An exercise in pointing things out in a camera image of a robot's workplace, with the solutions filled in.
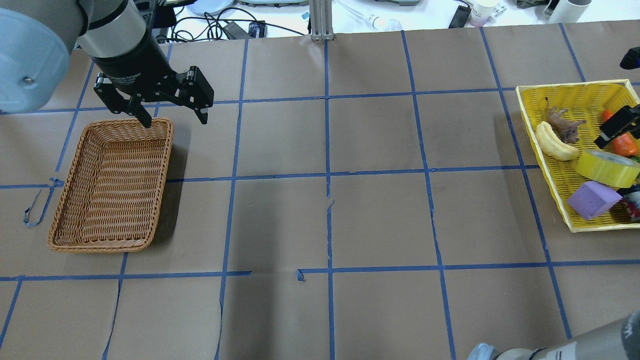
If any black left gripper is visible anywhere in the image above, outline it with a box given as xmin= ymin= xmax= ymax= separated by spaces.
xmin=93 ymin=33 xmax=215 ymax=129

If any yellow tape roll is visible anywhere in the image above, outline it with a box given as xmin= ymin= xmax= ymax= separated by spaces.
xmin=574 ymin=149 xmax=640 ymax=188

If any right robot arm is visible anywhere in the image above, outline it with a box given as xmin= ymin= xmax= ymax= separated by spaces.
xmin=469 ymin=105 xmax=639 ymax=360

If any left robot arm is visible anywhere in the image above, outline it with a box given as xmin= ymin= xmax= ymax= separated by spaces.
xmin=0 ymin=0 xmax=215 ymax=128

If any orange toy carrot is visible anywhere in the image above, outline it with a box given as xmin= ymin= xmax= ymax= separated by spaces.
xmin=610 ymin=131 xmax=638 ymax=158

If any yellow plastic basket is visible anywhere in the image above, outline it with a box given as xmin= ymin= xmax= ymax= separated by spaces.
xmin=515 ymin=79 xmax=639 ymax=233

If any small dark can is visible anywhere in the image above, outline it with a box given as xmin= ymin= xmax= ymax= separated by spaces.
xmin=616 ymin=183 xmax=640 ymax=223

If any yellow toy banana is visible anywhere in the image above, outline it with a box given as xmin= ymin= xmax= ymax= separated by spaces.
xmin=535 ymin=121 xmax=581 ymax=162

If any purple foam block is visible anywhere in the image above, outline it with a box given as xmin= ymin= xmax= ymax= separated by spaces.
xmin=567 ymin=181 xmax=622 ymax=221

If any black power adapter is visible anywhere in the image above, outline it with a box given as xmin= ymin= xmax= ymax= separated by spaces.
xmin=222 ymin=21 xmax=251 ymax=40

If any light blue plate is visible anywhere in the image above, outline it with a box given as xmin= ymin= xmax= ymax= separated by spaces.
xmin=185 ymin=0 xmax=236 ymax=17

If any brown wicker basket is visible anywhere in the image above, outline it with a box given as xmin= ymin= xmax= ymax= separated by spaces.
xmin=46 ymin=117 xmax=175 ymax=253

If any white paper cup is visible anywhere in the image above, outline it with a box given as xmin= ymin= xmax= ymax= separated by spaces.
xmin=468 ymin=0 xmax=499 ymax=27

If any white light bulb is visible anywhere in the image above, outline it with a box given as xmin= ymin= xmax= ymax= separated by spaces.
xmin=366 ymin=14 xmax=403 ymax=32

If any aluminium frame post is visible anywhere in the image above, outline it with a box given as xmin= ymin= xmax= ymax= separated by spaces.
xmin=308 ymin=0 xmax=335 ymax=41

